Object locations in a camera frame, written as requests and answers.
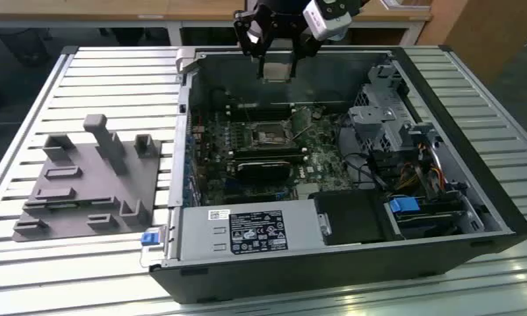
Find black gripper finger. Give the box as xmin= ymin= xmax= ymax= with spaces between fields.
xmin=232 ymin=9 xmax=276 ymax=80
xmin=289 ymin=16 xmax=323 ymax=78

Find silver CPU plate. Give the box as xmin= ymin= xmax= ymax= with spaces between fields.
xmin=263 ymin=62 xmax=292 ymax=83

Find black RAM slot bank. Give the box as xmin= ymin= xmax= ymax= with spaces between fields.
xmin=228 ymin=105 xmax=292 ymax=121

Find black CPU socket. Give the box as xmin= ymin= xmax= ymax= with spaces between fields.
xmin=248 ymin=120 xmax=299 ymax=149

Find black expansion slot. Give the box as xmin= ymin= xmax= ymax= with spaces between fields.
xmin=223 ymin=192 xmax=299 ymax=204

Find silver metal drive cage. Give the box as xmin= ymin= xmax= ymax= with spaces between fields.
xmin=346 ymin=64 xmax=444 ymax=155

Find wooden desk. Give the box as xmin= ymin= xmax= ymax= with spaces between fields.
xmin=0 ymin=0 xmax=434 ymax=47

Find green motherboard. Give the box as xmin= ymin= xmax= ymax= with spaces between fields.
xmin=187 ymin=105 xmax=366 ymax=207

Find black graphics card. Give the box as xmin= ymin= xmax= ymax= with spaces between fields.
xmin=235 ymin=159 xmax=293 ymax=184

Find wooden cabinet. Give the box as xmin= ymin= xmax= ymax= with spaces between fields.
xmin=416 ymin=0 xmax=527 ymax=86

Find silver chipset heatsink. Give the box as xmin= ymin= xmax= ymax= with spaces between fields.
xmin=296 ymin=184 xmax=321 ymax=198

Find white barcode sticker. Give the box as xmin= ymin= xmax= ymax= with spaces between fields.
xmin=207 ymin=207 xmax=232 ymax=221

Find blue disk carrier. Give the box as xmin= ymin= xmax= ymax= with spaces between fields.
xmin=388 ymin=196 xmax=420 ymax=215

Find grey parts rack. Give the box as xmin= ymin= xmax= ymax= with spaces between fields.
xmin=12 ymin=113 xmax=163 ymax=244

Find black power supply label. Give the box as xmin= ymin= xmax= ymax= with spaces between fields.
xmin=228 ymin=210 xmax=291 ymax=256

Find grey power supply unit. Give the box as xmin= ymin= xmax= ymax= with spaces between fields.
xmin=175 ymin=197 xmax=335 ymax=261

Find silver disk bay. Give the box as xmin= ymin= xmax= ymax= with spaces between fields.
xmin=384 ymin=197 xmax=487 ymax=240

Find black open PC case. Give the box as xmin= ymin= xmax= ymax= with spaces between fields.
xmin=148 ymin=44 xmax=527 ymax=303

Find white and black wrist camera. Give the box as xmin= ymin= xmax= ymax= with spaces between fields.
xmin=301 ymin=0 xmax=355 ymax=42

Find orange and yellow wires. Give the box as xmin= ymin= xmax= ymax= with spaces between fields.
xmin=395 ymin=161 xmax=447 ymax=192

